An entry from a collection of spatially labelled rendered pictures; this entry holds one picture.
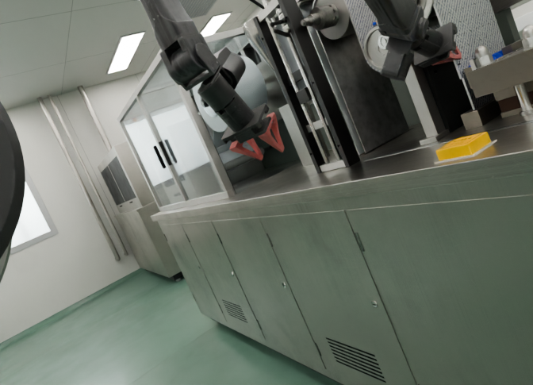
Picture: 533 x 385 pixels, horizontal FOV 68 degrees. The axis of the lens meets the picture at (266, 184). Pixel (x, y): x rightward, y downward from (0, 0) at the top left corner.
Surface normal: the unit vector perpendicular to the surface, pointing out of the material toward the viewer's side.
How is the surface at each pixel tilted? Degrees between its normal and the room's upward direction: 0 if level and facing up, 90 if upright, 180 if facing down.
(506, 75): 90
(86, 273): 90
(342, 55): 90
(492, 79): 90
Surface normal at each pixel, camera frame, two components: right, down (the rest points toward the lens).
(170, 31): -0.50, 0.39
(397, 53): -0.50, 0.15
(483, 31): 0.49, -0.11
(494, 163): -0.78, 0.39
